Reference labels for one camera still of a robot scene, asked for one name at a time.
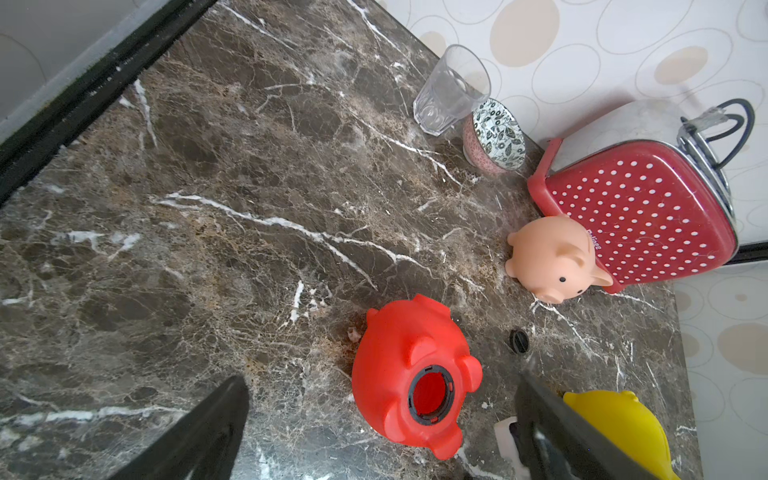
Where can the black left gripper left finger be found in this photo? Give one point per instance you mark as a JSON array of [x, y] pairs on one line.
[[203, 444]]

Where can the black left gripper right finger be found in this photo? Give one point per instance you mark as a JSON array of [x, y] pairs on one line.
[[557, 443]]

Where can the red piggy bank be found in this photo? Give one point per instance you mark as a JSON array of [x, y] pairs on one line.
[[411, 373]]

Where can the yellow piggy bank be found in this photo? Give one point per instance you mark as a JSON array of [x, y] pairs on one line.
[[629, 425]]

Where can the pink piggy bank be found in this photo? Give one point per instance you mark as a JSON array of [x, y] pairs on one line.
[[554, 258]]

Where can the black round plug middle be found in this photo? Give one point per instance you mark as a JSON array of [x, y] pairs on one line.
[[519, 341]]

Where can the red polka dot toaster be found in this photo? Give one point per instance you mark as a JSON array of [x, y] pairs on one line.
[[647, 182]]

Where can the floral patterned bowl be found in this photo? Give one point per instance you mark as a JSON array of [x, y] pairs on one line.
[[493, 141]]

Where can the clear drinking glass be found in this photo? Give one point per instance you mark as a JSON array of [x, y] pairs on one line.
[[457, 85]]

